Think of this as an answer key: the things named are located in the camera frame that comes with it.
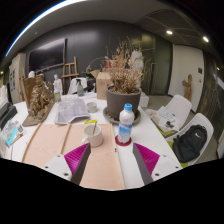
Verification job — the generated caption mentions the light wooden drawing board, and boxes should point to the light wooden drawing board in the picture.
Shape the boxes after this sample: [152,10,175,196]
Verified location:
[21,122,126,191]

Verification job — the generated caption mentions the black backpack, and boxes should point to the black backpack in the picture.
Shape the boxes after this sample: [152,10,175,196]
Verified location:
[172,124,208,164]

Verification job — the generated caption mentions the grey plant saucer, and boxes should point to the grey plant saucer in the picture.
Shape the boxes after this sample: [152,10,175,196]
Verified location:
[102,105,142,126]

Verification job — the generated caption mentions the white plaster statue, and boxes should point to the white plaster statue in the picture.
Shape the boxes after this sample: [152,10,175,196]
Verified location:
[129,49,150,108]

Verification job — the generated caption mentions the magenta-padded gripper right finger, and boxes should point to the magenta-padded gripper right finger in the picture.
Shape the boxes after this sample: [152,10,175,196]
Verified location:
[132,142,183,186]

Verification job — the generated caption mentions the wooden wall figure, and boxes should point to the wooden wall figure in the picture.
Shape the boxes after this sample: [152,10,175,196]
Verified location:
[181,73,194,102]

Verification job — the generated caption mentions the white chair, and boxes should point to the white chair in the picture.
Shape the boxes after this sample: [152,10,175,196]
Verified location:
[67,77,88,96]
[166,112,215,168]
[144,94,193,134]

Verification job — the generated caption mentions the loose white papers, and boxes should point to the loose white papers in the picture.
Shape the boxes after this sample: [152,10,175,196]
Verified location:
[145,105,179,133]

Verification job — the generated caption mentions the open printed booklet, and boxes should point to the open printed booklet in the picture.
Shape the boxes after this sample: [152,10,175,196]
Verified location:
[53,96,91,125]

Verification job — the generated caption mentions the black desk device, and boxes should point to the black desk device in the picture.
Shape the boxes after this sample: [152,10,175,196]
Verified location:
[0,101,18,129]

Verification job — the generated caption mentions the golden stirring stick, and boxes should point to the golden stirring stick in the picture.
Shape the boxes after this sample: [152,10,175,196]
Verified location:
[92,120,99,136]

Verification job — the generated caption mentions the white ceramic mug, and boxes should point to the white ceramic mug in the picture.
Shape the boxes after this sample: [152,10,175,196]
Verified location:
[81,123,104,148]

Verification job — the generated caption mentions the small white figurine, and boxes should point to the small white figurine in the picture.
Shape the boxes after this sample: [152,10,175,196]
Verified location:
[52,73,64,103]

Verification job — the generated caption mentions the grey pot with dried plant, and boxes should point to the grey pot with dried plant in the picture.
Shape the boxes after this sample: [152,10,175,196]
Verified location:
[105,39,144,122]

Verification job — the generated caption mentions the grey spray bottle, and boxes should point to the grey spray bottle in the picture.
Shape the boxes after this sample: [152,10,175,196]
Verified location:
[75,78,85,98]

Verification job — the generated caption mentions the dark wall board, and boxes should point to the dark wall board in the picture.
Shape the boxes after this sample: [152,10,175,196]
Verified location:
[28,37,67,73]

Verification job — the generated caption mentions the long ceiling light strip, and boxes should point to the long ceiling light strip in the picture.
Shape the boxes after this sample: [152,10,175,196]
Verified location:
[4,0,88,58]

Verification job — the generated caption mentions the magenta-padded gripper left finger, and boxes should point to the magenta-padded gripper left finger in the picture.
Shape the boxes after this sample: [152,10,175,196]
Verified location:
[42,143,92,185]

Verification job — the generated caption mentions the white cabinet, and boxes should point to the white cabinet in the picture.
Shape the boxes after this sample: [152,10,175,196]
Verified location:
[8,53,28,104]

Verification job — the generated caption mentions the small round white tin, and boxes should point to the small round white tin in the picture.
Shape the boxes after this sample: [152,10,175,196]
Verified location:
[86,101,99,114]

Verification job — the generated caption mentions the wooden easel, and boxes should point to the wooden easel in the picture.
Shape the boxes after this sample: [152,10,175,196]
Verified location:
[61,55,80,94]

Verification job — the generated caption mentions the colourful booklet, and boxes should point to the colourful booklet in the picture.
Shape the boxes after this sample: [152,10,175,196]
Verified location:
[0,119,27,148]

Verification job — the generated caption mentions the brown cardboard box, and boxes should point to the brown cardboard box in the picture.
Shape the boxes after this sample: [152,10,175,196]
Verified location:
[90,68,114,100]

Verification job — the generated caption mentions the white blue-capped drink bottle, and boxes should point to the white blue-capped drink bottle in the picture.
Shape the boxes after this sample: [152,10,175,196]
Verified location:
[117,102,136,144]

